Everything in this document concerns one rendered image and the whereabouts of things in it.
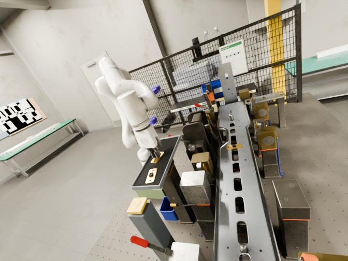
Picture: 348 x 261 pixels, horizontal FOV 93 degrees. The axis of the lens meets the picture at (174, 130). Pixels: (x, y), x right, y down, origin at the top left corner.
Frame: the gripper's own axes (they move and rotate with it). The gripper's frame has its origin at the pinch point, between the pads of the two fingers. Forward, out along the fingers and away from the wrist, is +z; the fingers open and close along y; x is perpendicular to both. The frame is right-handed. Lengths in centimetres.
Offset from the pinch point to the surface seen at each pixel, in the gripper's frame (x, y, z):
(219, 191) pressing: -3.3, 28.4, 18.7
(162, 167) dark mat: -6.2, 6.5, 2.7
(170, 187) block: -4.4, 3.2, 18.3
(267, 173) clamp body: 35, 44, 44
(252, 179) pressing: 4.9, 40.8, 18.7
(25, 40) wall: 277, -572, -216
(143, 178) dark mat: -13.7, 0.8, 2.7
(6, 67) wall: 221, -657, -172
